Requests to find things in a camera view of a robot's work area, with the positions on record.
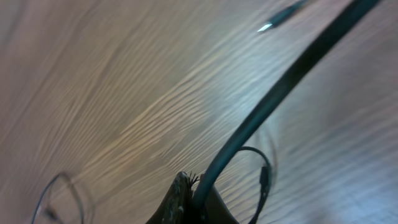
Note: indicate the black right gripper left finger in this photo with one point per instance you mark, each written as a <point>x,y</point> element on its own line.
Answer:
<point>175,207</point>

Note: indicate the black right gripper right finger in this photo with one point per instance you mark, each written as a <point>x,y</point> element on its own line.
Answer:
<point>216,209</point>

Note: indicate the black usb cable long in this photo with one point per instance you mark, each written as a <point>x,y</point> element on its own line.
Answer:
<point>43,205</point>

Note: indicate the black usb cable short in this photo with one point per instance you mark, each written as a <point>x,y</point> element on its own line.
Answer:
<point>326,40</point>

